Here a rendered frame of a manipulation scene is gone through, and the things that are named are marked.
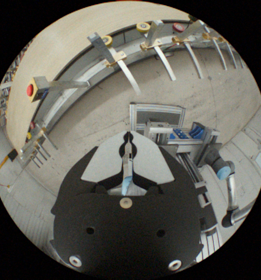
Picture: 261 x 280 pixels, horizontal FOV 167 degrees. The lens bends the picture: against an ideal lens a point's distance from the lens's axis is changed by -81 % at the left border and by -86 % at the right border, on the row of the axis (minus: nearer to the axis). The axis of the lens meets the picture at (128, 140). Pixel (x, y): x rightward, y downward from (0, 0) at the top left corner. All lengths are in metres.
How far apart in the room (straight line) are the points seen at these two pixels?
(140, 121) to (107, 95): 0.65
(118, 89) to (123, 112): 0.38
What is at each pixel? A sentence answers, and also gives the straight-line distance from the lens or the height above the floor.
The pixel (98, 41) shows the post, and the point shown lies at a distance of 0.36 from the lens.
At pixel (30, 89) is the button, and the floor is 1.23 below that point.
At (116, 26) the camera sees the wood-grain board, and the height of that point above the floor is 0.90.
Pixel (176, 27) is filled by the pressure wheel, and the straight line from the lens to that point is 0.79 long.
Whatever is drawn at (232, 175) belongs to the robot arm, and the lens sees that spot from 0.87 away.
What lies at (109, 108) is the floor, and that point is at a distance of 1.49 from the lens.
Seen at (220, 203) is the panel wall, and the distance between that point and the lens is 2.59.
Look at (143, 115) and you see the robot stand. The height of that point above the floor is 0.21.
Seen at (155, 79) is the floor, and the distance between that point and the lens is 1.48.
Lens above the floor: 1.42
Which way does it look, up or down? 58 degrees down
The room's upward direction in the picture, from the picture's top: 178 degrees counter-clockwise
